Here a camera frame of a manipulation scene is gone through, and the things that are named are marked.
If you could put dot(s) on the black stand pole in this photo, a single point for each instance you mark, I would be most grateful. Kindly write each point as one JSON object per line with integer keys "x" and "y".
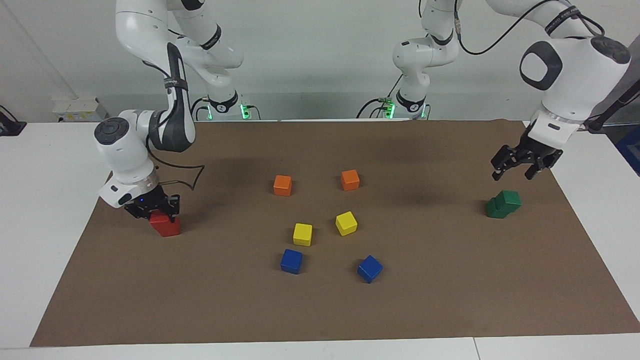
{"x": 596, "y": 125}

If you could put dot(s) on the green connector plug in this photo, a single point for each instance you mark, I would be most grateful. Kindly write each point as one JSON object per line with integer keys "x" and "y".
{"x": 385, "y": 101}

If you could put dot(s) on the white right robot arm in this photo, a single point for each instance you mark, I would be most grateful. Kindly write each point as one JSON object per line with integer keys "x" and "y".
{"x": 122, "y": 150}

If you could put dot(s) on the yellow wooden cube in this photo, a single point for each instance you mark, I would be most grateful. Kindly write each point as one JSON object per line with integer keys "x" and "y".
{"x": 346, "y": 223}
{"x": 302, "y": 234}

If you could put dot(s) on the blue crate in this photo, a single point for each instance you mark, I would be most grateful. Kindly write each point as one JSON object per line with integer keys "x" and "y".
{"x": 631, "y": 150}

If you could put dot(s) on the black clamp base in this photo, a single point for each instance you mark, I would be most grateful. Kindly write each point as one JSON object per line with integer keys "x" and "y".
{"x": 10, "y": 127}

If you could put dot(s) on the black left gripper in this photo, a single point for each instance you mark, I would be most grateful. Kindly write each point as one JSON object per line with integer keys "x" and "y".
{"x": 537, "y": 149}

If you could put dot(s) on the green wooden cube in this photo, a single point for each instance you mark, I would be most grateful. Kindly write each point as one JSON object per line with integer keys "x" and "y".
{"x": 510, "y": 199}
{"x": 495, "y": 211}

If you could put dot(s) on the brown paper table mat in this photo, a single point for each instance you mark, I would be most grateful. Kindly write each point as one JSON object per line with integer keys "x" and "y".
{"x": 400, "y": 310}

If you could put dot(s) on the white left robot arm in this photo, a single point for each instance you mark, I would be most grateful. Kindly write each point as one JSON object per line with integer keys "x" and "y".
{"x": 575, "y": 75}

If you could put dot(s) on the red wooden cube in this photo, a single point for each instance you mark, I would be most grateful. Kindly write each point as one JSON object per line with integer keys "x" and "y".
{"x": 170, "y": 230}
{"x": 160, "y": 218}

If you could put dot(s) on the blue wooden cube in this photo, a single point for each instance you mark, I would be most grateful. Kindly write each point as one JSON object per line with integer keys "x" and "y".
{"x": 370, "y": 268}
{"x": 291, "y": 261}

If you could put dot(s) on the orange wooden cube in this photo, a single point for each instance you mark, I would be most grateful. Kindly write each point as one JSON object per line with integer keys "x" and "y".
{"x": 282, "y": 185}
{"x": 350, "y": 180}

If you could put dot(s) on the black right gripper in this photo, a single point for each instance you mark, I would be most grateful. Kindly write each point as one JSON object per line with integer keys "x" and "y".
{"x": 147, "y": 200}

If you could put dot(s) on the white plastic box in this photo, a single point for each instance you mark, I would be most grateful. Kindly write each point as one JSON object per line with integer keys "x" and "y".
{"x": 80, "y": 107}

